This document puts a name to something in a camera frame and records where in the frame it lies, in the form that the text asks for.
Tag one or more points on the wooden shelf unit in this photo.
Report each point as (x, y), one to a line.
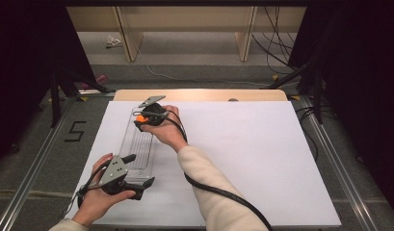
(185, 19)

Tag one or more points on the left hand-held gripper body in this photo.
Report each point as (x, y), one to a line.
(116, 174)

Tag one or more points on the person's left hand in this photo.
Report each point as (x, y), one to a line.
(95, 199)

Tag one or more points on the pink packet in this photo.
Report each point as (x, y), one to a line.
(99, 80)

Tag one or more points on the white table cover sheet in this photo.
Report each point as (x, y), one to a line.
(249, 154)

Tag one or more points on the white crumpled paper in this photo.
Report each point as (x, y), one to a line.
(113, 41)

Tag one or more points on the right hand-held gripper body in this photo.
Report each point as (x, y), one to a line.
(154, 112)

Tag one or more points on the aluminium floor rail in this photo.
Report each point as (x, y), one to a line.
(342, 166)
(34, 170)

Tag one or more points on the black metal stand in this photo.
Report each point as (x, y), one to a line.
(318, 96)
(55, 96)

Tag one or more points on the clear ribbed plastic tray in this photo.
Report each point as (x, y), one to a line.
(138, 144)

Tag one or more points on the wooden table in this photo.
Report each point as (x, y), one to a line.
(201, 95)

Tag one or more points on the person's right hand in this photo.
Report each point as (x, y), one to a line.
(167, 131)

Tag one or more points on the dark curtain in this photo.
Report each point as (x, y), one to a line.
(24, 80)
(364, 96)

